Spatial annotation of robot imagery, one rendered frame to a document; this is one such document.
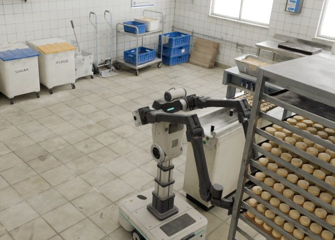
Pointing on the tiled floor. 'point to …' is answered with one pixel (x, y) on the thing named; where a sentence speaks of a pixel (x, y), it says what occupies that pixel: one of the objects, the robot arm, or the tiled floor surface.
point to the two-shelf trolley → (137, 46)
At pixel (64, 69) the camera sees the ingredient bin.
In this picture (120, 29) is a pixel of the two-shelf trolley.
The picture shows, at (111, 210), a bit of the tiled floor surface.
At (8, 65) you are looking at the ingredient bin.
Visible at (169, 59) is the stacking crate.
